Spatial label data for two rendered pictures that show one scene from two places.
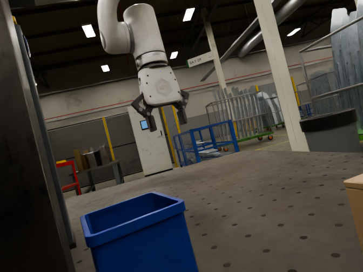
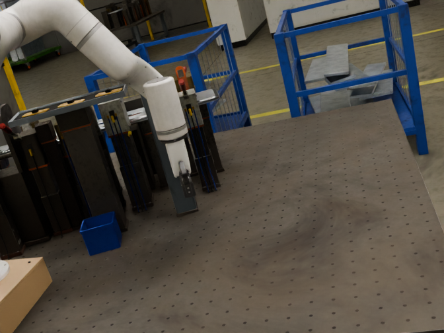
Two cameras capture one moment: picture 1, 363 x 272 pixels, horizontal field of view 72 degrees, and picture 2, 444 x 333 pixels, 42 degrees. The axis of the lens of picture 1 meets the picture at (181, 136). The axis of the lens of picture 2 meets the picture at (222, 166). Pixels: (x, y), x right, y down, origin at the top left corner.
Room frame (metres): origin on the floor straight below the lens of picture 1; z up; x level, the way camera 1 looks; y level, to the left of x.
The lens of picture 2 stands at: (1.39, -1.30, 1.47)
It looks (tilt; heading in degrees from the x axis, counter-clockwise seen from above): 20 degrees down; 115
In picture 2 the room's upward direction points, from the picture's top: 15 degrees counter-clockwise
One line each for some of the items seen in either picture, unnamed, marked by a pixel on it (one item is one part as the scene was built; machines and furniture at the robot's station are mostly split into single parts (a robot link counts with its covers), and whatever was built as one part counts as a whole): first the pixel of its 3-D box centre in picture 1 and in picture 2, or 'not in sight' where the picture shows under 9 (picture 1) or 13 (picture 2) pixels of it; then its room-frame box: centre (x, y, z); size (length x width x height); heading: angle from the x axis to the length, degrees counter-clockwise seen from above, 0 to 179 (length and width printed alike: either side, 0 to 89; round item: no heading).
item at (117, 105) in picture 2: not in sight; (127, 154); (0.28, 0.37, 0.90); 0.13 x 0.08 x 0.41; 115
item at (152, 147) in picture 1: (148, 131); not in sight; (6.96, 0.87, 1.22); 0.80 x 0.54 x 2.45; 100
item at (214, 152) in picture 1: (207, 150); not in sight; (4.97, -0.43, 0.47); 1.20 x 0.80 x 0.95; 11
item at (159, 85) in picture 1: (158, 85); (178, 152); (0.66, 0.03, 1.00); 0.10 x 0.07 x 0.11; 119
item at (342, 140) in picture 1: (334, 148); not in sight; (2.51, -1.46, 0.36); 0.50 x 0.50 x 0.73
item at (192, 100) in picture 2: not in sight; (199, 141); (0.51, 0.48, 0.88); 0.12 x 0.07 x 0.36; 115
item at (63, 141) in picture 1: (111, 149); not in sight; (7.33, 2.10, 1.00); 3.64 x 0.14 x 2.00; 100
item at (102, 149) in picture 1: (100, 170); not in sight; (5.58, 1.95, 0.57); 1.86 x 0.90 x 1.14; 13
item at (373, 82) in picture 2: not in sight; (347, 73); (0.67, 2.79, 0.47); 1.20 x 0.80 x 0.95; 101
